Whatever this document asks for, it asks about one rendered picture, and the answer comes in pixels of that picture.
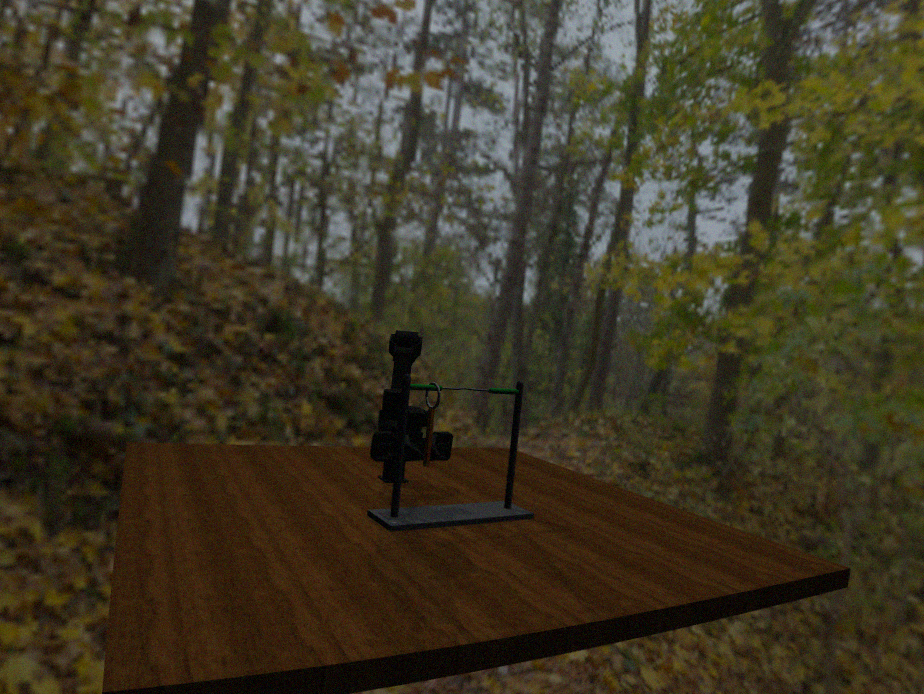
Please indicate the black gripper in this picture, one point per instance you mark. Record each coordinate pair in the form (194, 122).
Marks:
(414, 446)

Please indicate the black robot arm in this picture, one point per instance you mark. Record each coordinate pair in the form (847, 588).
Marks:
(405, 347)

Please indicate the orange handle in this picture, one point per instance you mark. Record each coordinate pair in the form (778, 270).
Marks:
(429, 428)

